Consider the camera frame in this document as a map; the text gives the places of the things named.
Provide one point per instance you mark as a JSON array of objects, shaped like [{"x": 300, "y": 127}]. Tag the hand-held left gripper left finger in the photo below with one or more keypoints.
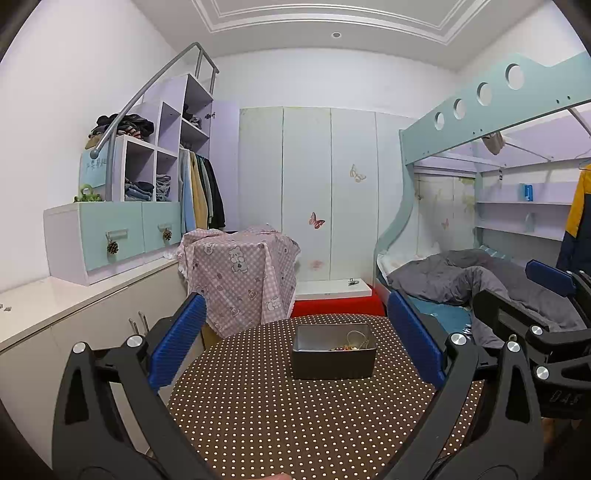
[{"x": 178, "y": 341}]

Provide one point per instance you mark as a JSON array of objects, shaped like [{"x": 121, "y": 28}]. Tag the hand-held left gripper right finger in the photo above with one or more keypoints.
[{"x": 415, "y": 337}]

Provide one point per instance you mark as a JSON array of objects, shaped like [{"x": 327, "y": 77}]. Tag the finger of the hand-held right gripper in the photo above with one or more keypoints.
[
  {"x": 498, "y": 309},
  {"x": 549, "y": 277}
]

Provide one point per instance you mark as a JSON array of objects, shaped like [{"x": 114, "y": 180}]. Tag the silver metal tin box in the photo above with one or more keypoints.
[{"x": 332, "y": 364}]

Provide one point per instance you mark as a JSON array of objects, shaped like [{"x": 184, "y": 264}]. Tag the teal bed sheet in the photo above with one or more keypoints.
[{"x": 448, "y": 316}]

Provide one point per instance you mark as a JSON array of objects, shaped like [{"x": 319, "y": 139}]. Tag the grey blanket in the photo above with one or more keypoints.
[{"x": 438, "y": 277}]

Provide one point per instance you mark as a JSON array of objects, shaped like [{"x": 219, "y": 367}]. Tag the yellow and navy jacket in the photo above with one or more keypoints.
[{"x": 577, "y": 217}]

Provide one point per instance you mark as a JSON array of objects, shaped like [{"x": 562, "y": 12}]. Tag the red covered stool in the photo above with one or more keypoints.
[{"x": 337, "y": 307}]

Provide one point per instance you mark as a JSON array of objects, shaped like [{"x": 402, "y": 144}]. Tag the blue box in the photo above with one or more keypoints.
[{"x": 527, "y": 193}]

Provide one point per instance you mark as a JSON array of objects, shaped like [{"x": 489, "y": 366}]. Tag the pink checkered bear cloth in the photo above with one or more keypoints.
[{"x": 240, "y": 277}]

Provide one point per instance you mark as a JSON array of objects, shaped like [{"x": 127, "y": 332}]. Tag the white board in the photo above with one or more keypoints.
[{"x": 332, "y": 289}]

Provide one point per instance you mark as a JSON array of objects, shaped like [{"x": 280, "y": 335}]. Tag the pinecone drawer ornament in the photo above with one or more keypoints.
[
  {"x": 113, "y": 248},
  {"x": 167, "y": 235}
]

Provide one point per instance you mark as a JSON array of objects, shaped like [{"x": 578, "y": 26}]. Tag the faded pink butterfly sticker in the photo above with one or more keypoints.
[{"x": 316, "y": 264}]

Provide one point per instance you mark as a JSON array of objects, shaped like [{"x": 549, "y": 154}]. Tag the brown polka-dot tablecloth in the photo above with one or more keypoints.
[{"x": 277, "y": 415}]

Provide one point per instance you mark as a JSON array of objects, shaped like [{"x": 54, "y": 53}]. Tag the small teal drawer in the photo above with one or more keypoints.
[{"x": 154, "y": 217}]

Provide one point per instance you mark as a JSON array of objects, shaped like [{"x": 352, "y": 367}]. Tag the low white cabinet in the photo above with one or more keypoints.
[{"x": 46, "y": 332}]

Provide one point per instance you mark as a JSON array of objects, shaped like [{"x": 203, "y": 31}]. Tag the large teal drawer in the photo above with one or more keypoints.
[{"x": 99, "y": 230}]

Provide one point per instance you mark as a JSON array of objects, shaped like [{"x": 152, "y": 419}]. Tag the light blue hanging garment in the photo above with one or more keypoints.
[{"x": 187, "y": 198}]

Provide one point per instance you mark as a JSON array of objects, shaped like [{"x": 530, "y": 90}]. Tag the black hanging garment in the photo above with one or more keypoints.
[{"x": 218, "y": 203}]

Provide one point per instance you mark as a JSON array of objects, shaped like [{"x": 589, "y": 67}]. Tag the yellow hanging garment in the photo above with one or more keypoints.
[{"x": 198, "y": 198}]

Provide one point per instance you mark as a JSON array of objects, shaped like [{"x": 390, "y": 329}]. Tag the grey hanging cloth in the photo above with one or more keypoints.
[{"x": 493, "y": 143}]

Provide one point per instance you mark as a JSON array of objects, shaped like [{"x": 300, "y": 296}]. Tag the grey-green hanging garment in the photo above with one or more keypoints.
[{"x": 208, "y": 194}]

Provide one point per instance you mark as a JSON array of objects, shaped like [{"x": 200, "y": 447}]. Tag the folded dark jeans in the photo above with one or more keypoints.
[{"x": 138, "y": 191}]

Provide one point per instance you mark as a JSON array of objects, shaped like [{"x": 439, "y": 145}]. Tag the folded light jeans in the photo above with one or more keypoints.
[{"x": 163, "y": 187}]

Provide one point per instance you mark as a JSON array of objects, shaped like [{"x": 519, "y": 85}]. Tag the green toy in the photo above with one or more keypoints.
[{"x": 87, "y": 194}]

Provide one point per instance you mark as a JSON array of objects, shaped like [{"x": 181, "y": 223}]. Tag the yellow butterfly sticker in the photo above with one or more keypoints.
[{"x": 357, "y": 173}]

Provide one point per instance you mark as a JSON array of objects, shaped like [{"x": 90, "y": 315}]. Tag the white wardrobe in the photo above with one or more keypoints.
[{"x": 300, "y": 161}]

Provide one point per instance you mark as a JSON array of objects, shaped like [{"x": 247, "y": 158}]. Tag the lilac cube shelf cabinet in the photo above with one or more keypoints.
[{"x": 171, "y": 120}]

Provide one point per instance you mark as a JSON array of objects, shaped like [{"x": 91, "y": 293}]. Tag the dark clothes pile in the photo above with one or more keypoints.
[{"x": 124, "y": 125}]

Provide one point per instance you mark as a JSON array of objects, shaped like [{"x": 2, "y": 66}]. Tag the clothes in shelf cube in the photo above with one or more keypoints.
[{"x": 191, "y": 117}]

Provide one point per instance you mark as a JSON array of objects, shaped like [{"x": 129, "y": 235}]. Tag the stair-shaped shelf cabinet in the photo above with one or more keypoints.
[{"x": 138, "y": 90}]

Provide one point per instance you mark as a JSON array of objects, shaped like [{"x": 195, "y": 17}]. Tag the lilac wall shelves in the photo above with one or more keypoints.
[{"x": 508, "y": 202}]

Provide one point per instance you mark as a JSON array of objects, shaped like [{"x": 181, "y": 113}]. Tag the teal bunk bed frame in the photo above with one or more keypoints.
[{"x": 415, "y": 138}]

